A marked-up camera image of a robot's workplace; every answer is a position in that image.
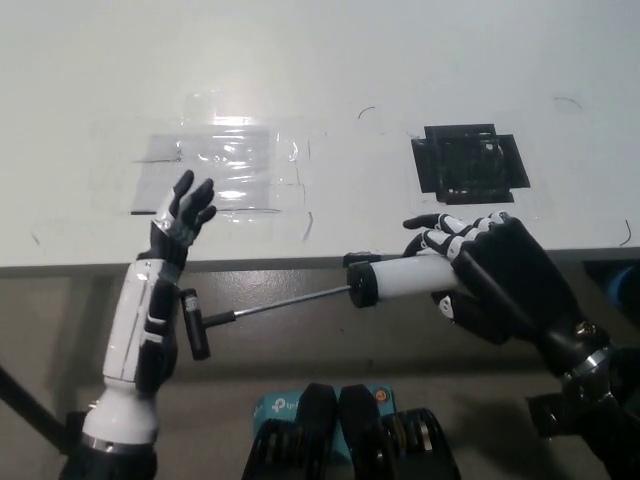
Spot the black tape square patch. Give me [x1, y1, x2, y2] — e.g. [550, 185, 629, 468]
[410, 121, 531, 205]

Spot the black floor bracket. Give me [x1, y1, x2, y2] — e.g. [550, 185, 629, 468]
[524, 392, 571, 439]
[58, 409, 90, 455]

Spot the black diagonal table brace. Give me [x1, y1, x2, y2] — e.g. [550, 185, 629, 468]
[0, 364, 69, 441]

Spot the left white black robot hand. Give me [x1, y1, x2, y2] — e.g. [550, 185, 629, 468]
[149, 168, 218, 271]

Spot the blue round object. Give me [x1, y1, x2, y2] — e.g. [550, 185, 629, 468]
[607, 267, 640, 311]

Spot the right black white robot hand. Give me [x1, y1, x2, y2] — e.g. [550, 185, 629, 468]
[402, 210, 614, 376]

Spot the clear film over grey sheet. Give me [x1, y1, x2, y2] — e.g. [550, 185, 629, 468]
[119, 117, 307, 221]

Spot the teal router box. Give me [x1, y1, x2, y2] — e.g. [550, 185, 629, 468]
[252, 384, 396, 456]

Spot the white air pump black handle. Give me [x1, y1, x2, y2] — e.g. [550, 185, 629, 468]
[179, 252, 464, 362]

